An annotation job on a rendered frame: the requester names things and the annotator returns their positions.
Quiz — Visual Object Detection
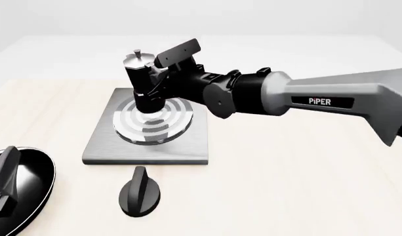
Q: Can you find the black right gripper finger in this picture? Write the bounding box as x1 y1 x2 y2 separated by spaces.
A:
147 65 171 81
144 77 169 98

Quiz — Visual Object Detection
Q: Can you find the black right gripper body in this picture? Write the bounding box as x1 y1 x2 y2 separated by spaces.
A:
161 63 205 100

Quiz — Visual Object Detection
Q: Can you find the round black stove knob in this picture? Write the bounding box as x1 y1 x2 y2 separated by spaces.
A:
118 165 162 218

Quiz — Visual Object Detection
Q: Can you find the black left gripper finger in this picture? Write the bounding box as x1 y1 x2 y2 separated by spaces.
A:
0 145 23 197

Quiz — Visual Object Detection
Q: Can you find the flat grey stove plate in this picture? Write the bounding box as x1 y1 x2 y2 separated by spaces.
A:
81 87 210 167

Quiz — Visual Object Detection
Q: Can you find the black frying pan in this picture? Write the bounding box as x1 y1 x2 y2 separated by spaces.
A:
0 146 57 236

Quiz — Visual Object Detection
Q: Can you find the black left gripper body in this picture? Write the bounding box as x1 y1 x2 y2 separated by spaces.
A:
0 187 18 220

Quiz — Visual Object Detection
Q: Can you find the black and silver moka pot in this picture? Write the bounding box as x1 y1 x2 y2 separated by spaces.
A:
123 49 166 114

